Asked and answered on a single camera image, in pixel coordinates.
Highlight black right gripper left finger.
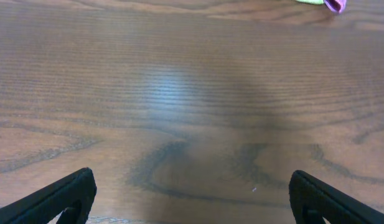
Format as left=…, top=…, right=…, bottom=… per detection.
left=0, top=167, right=97, bottom=224

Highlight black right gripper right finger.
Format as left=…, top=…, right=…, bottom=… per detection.
left=289, top=170, right=384, bottom=224

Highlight purple microfiber cloth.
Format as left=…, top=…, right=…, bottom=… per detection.
left=324, top=0, right=347, bottom=14

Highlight yellow-green cloth in pile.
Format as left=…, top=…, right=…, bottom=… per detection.
left=295, top=0, right=324, bottom=5

